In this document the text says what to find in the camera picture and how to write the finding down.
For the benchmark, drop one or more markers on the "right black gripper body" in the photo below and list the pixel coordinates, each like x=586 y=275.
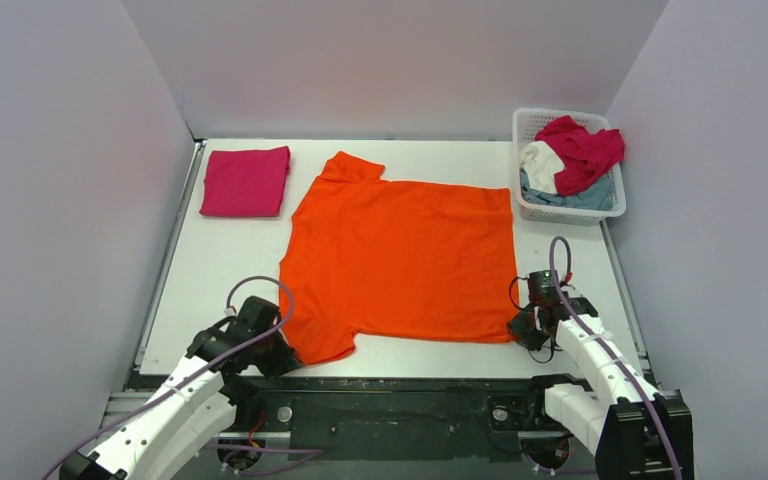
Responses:
x=525 y=329

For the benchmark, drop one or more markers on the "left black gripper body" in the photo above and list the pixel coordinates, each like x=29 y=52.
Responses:
x=278 y=354

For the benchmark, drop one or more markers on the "orange t shirt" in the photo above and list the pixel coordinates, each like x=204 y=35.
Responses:
x=396 y=258

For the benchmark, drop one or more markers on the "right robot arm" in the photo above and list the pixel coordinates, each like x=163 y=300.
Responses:
x=609 y=384

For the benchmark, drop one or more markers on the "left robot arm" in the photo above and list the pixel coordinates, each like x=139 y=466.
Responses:
x=205 y=394

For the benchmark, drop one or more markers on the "blue grey t shirt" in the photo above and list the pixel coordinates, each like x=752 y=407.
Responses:
x=599 y=196

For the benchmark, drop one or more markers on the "white t shirt in basket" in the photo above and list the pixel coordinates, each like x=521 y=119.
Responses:
x=540 y=164

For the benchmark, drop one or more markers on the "folded magenta t shirt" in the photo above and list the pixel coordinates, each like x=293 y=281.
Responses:
x=246 y=183

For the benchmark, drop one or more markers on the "crimson t shirt in basket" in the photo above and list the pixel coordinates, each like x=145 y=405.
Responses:
x=586 y=156

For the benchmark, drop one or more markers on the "white plastic laundry basket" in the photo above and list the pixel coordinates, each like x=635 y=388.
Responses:
x=526 y=123

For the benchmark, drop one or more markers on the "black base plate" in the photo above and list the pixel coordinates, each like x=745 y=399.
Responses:
x=429 y=419

